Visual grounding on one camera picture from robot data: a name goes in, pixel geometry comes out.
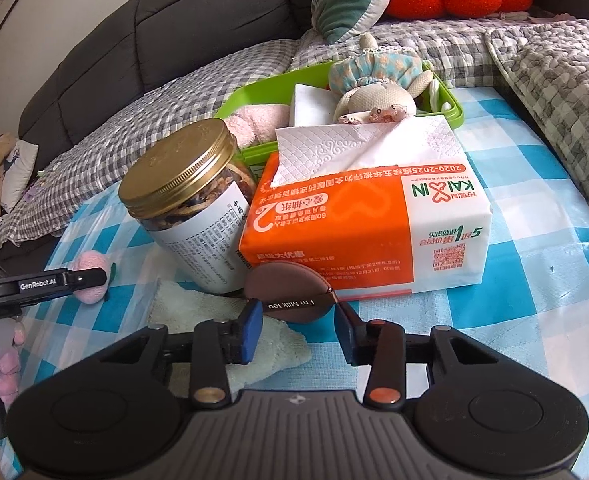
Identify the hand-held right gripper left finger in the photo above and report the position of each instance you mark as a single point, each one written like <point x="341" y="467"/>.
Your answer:
<point x="249" y="332"/>

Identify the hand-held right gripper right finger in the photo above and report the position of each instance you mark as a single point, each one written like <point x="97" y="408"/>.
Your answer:
<point x="347" y="335"/>

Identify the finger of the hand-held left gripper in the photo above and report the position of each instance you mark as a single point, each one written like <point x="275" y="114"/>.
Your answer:
<point x="92" y="276"/>

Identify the pink knitted ball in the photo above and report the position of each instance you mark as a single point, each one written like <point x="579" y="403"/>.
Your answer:
<point x="92" y="294"/>

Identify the pink fluffy cloth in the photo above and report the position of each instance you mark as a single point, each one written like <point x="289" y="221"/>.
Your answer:
<point x="254" y="125"/>

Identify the green plastic bin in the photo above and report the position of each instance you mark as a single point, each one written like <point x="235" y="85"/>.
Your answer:
<point x="264" y="91"/>

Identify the bunny doll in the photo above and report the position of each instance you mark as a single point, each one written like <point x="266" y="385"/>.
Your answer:
<point x="379" y="95"/>

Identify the light green towel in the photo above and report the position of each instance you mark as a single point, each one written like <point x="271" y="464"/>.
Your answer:
<point x="274" y="340"/>

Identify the glass jar with gold lid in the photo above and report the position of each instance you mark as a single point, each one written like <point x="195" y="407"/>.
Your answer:
<point x="199" y="240"/>

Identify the orange and white tissue pack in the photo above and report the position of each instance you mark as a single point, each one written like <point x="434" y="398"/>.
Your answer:
<point x="374" y="230"/>

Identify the white pillow with deer print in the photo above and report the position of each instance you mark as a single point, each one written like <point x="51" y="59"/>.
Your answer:
<point x="22" y="170"/>

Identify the grey gingham blanket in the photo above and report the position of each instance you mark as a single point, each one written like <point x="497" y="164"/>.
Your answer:
<point x="99" y="145"/>

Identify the blue and white checked cloth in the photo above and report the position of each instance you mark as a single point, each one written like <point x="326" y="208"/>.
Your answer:
<point x="524" y="260"/>

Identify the dark grey sofa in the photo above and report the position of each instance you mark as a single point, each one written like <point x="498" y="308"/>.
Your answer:
<point x="199" y="20"/>

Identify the grey patterned quilt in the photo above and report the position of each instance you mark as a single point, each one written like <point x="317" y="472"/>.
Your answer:
<point x="564" y="85"/>

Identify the pink fabric piece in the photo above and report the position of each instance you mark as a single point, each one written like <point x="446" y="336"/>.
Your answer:
<point x="549" y="15"/>

